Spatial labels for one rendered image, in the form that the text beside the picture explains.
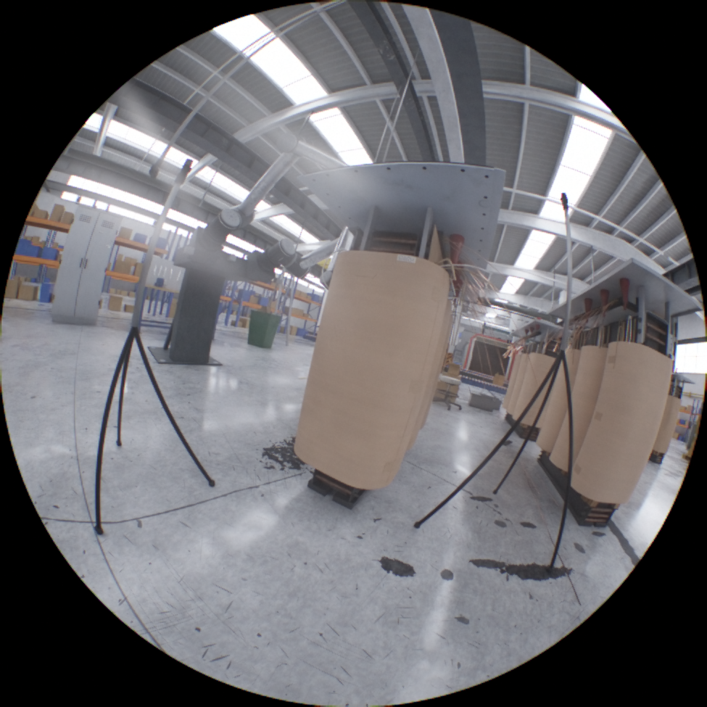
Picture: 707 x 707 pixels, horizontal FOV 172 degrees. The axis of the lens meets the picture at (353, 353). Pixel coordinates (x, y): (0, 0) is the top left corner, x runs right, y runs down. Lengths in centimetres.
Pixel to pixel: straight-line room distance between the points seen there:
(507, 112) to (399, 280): 1036
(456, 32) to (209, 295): 469
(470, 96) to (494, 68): 556
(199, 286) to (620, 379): 375
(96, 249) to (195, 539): 466
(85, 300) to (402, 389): 491
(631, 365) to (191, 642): 211
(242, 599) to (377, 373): 85
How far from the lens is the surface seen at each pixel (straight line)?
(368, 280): 84
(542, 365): 341
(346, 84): 1125
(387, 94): 963
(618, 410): 168
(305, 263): 245
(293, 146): 176
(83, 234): 504
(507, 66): 1000
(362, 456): 87
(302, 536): 99
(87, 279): 497
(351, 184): 103
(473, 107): 461
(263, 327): 546
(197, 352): 305
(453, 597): 100
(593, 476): 173
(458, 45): 414
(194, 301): 293
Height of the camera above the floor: 76
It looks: 4 degrees down
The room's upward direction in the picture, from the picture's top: 14 degrees clockwise
